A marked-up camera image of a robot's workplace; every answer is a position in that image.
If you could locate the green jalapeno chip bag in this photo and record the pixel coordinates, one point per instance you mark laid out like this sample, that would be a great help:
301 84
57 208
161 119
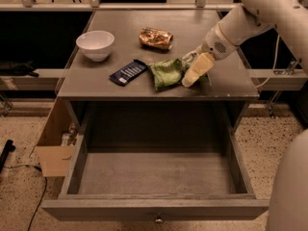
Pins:
168 73

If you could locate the brown cardboard box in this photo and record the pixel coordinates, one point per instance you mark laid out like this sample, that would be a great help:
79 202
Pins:
55 144

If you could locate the crushed gold can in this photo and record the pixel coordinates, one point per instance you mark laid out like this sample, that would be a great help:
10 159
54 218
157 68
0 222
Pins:
156 38

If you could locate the black object on floor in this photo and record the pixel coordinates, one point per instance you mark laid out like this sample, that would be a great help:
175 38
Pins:
9 147

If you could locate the grey cabinet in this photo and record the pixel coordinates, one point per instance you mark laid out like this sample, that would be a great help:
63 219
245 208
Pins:
173 112

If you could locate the white ceramic bowl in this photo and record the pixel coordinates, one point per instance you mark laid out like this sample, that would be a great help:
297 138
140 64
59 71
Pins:
96 45

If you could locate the dark blue snack bar wrapper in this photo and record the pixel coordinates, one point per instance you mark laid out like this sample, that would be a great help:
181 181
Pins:
128 73

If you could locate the black item on shelf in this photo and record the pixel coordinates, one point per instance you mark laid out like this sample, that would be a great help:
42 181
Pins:
17 69

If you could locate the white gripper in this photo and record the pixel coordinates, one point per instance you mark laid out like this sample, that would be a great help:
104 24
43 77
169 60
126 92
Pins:
216 44

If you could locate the open grey top drawer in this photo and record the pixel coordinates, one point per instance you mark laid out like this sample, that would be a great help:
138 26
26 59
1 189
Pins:
133 177

